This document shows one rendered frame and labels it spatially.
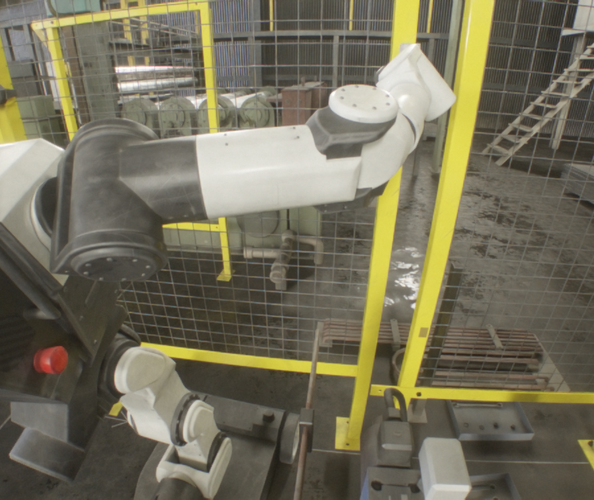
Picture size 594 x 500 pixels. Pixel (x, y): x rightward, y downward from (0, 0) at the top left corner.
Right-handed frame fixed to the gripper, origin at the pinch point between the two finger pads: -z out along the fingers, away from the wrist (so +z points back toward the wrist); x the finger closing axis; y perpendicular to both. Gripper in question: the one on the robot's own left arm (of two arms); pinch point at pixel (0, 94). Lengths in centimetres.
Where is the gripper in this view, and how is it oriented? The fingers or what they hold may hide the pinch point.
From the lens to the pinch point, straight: 133.5
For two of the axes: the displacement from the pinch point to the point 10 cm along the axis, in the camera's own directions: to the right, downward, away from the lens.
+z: -1.3, 4.7, -8.8
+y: 0.0, -8.8, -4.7
